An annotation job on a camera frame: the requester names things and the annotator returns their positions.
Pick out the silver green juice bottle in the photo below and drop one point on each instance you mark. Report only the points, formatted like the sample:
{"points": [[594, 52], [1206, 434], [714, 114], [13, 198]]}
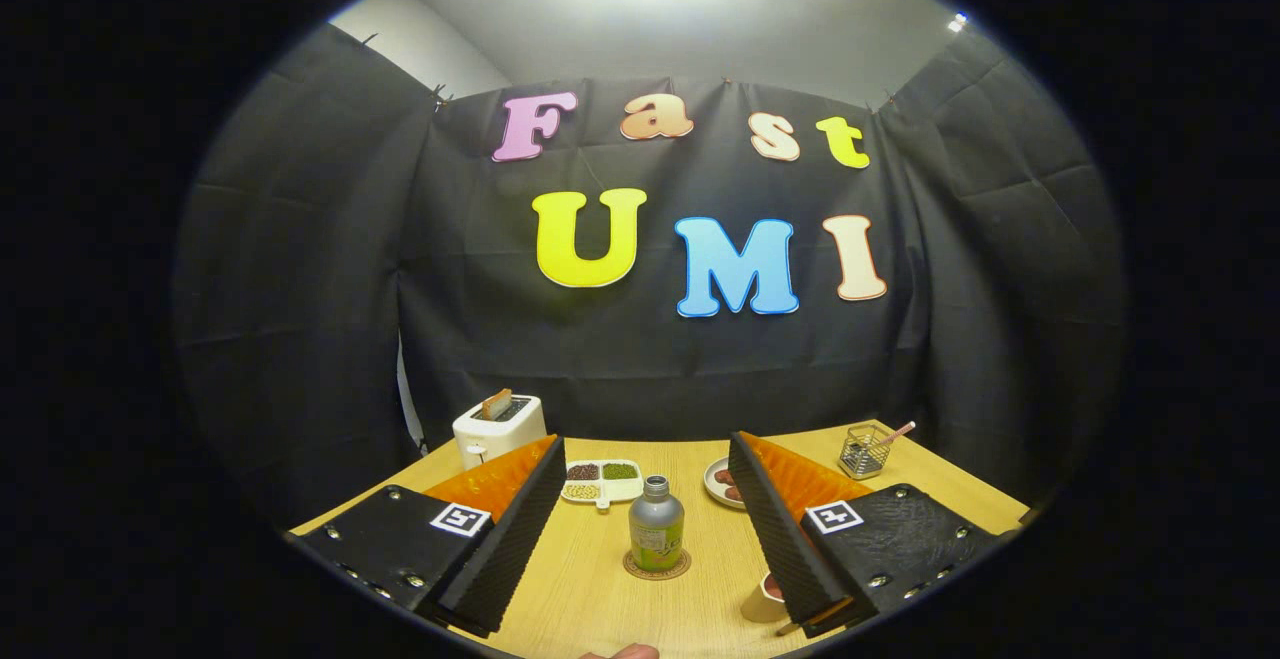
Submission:
{"points": [[657, 524]]}

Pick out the wooden table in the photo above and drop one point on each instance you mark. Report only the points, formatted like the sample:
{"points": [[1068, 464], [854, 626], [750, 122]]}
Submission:
{"points": [[580, 589]]}

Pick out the white toaster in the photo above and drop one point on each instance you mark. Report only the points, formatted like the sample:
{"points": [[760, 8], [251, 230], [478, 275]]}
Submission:
{"points": [[500, 436]]}

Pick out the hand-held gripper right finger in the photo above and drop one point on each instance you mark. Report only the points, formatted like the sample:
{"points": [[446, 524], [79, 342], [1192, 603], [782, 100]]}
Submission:
{"points": [[780, 539]]}

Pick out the toast slice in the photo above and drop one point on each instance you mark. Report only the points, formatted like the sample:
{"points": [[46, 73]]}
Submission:
{"points": [[496, 404]]}

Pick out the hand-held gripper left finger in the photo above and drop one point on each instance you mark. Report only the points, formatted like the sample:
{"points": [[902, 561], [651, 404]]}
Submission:
{"points": [[515, 539]]}

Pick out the pink pen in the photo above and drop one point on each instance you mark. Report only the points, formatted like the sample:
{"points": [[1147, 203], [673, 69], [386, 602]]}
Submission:
{"points": [[898, 432]]}

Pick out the white divided bean dish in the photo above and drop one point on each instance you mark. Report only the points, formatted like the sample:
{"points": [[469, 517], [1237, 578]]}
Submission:
{"points": [[602, 481]]}

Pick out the round wooden coaster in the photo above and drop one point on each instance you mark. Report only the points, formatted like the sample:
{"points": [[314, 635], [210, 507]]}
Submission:
{"points": [[630, 568]]}

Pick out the black backdrop cloth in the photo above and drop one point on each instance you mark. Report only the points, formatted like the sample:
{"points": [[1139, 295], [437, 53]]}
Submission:
{"points": [[500, 339]]}

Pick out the white oval plate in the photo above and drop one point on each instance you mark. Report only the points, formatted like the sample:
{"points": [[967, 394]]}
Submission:
{"points": [[711, 485]]}

